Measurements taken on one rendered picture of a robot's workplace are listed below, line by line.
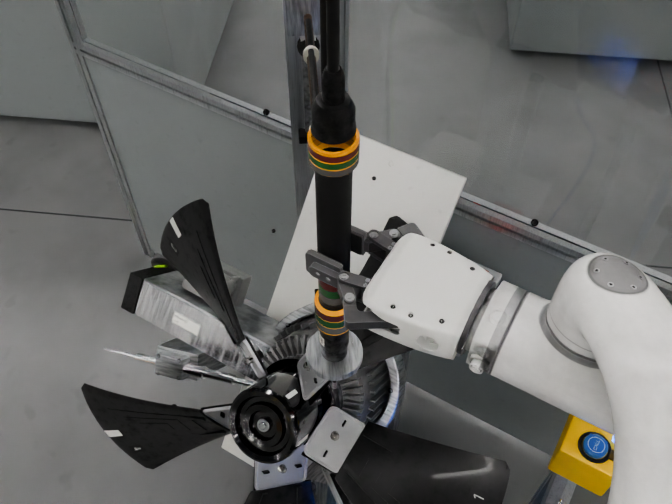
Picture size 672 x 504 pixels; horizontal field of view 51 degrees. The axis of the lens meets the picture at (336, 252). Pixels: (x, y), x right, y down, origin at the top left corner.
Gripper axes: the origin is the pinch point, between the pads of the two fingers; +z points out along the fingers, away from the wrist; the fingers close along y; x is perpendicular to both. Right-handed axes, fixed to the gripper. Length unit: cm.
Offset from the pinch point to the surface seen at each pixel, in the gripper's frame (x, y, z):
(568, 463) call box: -61, 21, -33
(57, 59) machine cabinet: -126, 111, 199
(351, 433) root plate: -46.7, 1.7, -1.7
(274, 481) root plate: -55, -8, 7
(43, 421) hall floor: -165, -3, 113
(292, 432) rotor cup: -41.4, -4.5, 4.8
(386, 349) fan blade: -29.5, 8.4, -3.1
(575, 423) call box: -58, 27, -32
